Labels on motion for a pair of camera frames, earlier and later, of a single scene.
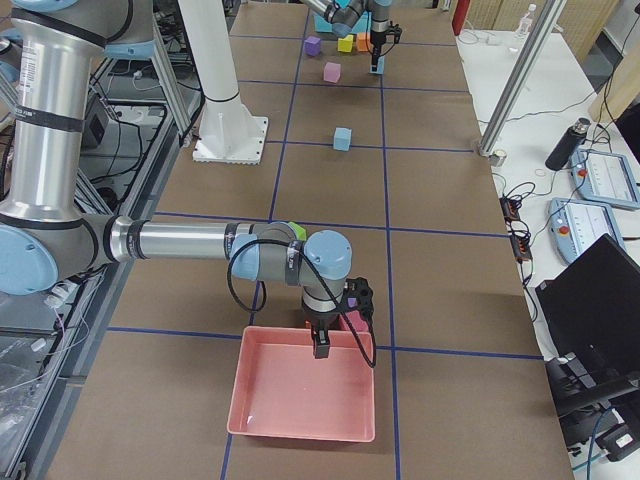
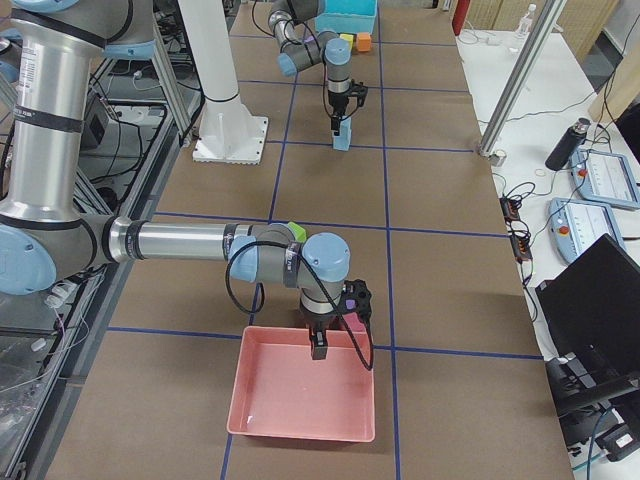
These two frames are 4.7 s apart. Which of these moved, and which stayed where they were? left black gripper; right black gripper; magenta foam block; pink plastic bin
Moved: left black gripper
Stayed: pink plastic bin; magenta foam block; right black gripper
